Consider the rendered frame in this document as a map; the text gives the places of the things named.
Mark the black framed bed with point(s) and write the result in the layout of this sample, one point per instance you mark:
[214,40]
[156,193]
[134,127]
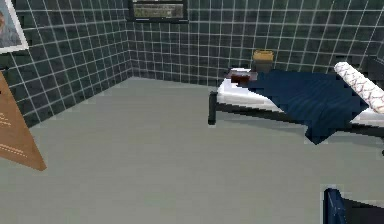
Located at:
[240,96]

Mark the dark red book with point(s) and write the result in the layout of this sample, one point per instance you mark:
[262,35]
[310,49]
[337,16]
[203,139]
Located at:
[240,77]

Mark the tan topped bin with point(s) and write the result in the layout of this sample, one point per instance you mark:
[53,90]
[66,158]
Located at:
[263,59]

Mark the black framed window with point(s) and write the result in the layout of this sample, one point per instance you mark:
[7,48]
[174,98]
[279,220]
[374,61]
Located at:
[158,10]

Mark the dark blue blanket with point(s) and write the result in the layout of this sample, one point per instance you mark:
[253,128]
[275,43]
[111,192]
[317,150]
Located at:
[310,100]

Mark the white patterned pillow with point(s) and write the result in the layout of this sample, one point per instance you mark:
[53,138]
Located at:
[361,86]

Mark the brown wooden door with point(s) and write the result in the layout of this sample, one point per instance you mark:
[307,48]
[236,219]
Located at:
[15,133]

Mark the dark blue box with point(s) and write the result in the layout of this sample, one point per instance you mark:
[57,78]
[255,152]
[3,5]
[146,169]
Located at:
[350,208]

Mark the white framed picture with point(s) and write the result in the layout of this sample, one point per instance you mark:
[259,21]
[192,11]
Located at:
[9,26]

